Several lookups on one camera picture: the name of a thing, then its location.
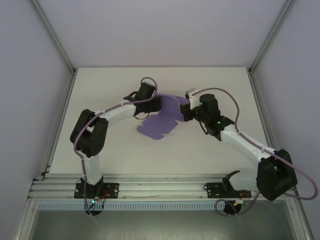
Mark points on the purple paper box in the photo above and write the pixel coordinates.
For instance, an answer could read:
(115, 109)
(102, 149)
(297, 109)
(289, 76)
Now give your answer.
(160, 125)

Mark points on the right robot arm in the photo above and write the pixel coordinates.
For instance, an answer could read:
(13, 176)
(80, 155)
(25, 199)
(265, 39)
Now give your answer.
(275, 180)

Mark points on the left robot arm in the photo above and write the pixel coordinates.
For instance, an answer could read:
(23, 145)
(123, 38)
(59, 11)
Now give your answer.
(90, 135)

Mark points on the small connector board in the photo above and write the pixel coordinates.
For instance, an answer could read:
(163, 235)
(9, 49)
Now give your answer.
(94, 200)
(240, 201)

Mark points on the aluminium table side rail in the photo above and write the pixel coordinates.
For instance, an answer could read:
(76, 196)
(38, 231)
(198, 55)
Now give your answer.
(258, 100)
(62, 112)

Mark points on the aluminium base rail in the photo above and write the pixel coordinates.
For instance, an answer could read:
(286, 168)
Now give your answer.
(162, 185)

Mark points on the aluminium frame post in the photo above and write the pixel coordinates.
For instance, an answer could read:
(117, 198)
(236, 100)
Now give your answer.
(53, 35)
(270, 35)

